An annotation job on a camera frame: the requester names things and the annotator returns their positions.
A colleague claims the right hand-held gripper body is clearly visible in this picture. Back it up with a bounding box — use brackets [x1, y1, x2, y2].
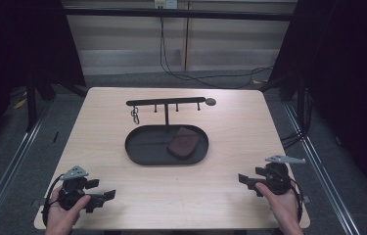
[252, 155, 307, 198]

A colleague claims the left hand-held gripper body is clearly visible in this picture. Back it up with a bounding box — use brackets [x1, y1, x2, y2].
[56, 164, 108, 213]

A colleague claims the black hook stand with tray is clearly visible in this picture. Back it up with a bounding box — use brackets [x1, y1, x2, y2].
[124, 96, 218, 166]

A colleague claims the brown zip pouch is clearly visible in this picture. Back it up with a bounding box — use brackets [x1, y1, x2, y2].
[166, 126, 201, 161]

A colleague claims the silver key ring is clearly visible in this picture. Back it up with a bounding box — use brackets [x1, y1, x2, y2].
[130, 106, 141, 126]

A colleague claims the person's left hand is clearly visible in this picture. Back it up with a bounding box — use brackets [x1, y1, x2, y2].
[43, 185, 92, 235]

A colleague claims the person's right hand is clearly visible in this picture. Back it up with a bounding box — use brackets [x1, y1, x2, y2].
[254, 181, 302, 229]

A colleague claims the black metal stand leg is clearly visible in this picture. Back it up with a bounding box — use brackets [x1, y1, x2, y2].
[23, 73, 39, 133]

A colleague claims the yellow tape strip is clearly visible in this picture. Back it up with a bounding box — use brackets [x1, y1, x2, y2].
[13, 97, 28, 111]

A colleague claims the dark curtain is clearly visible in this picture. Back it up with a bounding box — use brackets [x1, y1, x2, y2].
[268, 0, 367, 200]
[0, 0, 87, 161]

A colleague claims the black horizontal metal bar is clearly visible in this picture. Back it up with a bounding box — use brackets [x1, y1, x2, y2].
[63, 7, 296, 23]

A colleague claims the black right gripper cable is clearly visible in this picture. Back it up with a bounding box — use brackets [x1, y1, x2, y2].
[289, 178, 304, 223]

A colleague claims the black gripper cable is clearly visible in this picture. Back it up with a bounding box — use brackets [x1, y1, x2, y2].
[41, 173, 66, 227]
[289, 178, 304, 223]

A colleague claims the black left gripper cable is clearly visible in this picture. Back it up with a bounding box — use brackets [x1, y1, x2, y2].
[41, 173, 66, 227]

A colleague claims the silver floor rail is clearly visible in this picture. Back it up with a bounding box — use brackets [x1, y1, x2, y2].
[0, 99, 54, 235]
[283, 102, 363, 235]

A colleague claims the black floor cable bundle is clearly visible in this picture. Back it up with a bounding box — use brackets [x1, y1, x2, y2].
[280, 87, 314, 151]

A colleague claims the long black power cable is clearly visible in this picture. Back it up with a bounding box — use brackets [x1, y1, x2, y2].
[159, 17, 275, 90]

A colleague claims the white wall power outlet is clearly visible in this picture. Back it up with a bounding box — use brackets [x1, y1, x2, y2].
[154, 0, 179, 10]

